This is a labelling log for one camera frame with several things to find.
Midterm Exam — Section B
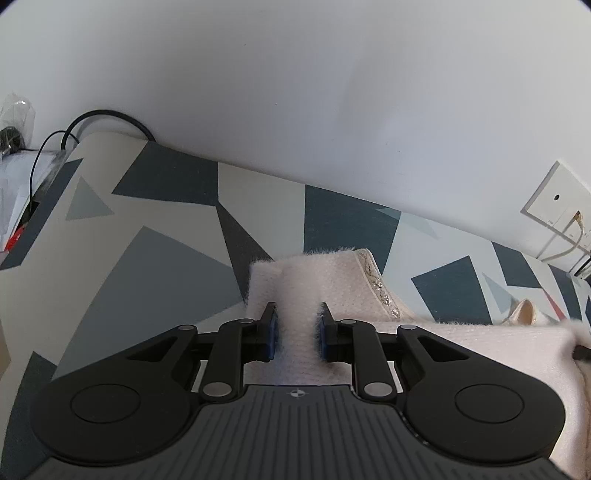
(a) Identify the white cable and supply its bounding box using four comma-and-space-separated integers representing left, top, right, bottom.
538, 211, 591, 278

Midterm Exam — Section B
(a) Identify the clear plastic bag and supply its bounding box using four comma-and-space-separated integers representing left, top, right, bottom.
0, 92, 37, 156

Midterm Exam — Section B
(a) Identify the white wall socket panel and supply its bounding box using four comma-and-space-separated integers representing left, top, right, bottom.
521, 161, 591, 260

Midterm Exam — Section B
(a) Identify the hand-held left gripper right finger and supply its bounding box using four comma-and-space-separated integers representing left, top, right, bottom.
318, 302, 491, 403

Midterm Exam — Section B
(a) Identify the thin black cable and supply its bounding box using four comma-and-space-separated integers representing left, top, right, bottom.
28, 130, 82, 206

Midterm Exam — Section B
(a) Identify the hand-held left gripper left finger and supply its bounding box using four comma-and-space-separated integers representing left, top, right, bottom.
106, 302, 280, 403

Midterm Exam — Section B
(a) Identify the cream fluffy garment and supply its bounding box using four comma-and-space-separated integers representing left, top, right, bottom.
247, 247, 591, 479

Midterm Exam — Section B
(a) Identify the thick black cable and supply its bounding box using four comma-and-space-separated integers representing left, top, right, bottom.
62, 109, 157, 151

